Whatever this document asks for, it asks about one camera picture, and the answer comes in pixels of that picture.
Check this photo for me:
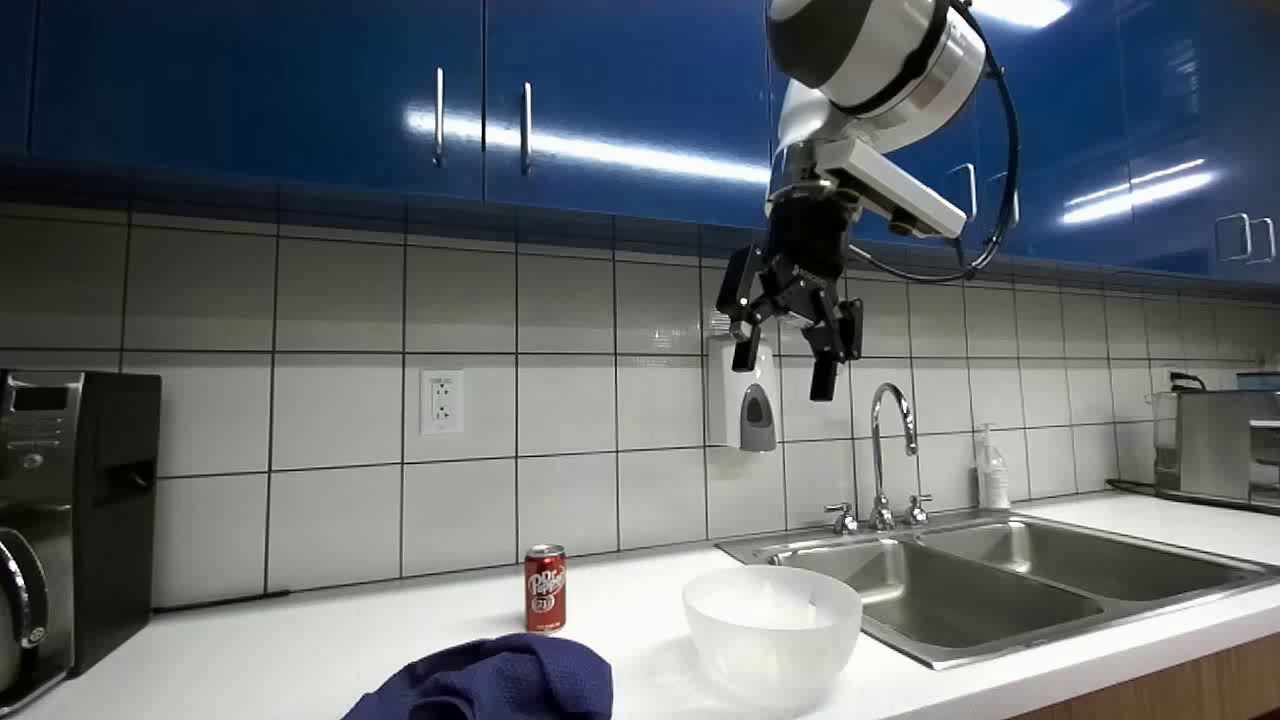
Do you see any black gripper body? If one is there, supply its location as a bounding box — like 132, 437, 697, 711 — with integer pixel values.
760, 185, 857, 321

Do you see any blue towel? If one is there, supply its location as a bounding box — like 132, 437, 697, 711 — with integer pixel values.
341, 633, 615, 720

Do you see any clear plastic bowl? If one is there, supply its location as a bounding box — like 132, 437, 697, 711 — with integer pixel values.
680, 559, 869, 717

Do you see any chrome gooseneck faucet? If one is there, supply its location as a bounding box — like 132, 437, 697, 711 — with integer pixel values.
869, 382, 927, 534

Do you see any blue cabinet door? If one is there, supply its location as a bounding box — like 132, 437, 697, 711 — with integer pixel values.
915, 0, 999, 260
26, 0, 487, 204
992, 0, 1134, 273
479, 0, 792, 237
1124, 0, 1251, 282

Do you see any clear soap pump bottle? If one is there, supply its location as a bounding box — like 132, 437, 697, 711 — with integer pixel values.
971, 426, 1014, 518

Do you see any steel double sink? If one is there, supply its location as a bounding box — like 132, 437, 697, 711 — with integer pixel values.
715, 513, 1280, 672

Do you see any red soda can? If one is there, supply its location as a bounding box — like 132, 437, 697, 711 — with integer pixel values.
520, 542, 573, 636

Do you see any silver countertop appliance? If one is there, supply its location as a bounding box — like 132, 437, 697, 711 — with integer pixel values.
1168, 382, 1280, 513

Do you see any black coffee machine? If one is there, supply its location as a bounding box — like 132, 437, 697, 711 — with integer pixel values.
0, 370, 163, 717

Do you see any steel coffee carafe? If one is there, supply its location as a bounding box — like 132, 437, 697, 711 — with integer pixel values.
0, 524, 57, 705

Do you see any white wall soap dispenser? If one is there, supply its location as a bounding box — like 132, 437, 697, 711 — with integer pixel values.
705, 328, 785, 457

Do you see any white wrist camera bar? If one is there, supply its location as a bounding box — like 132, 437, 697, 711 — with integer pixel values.
815, 134, 971, 246

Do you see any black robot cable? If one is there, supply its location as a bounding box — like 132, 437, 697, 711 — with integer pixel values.
844, 0, 1026, 290

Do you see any white wall outlet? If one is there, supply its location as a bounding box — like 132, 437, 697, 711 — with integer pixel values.
418, 370, 466, 440

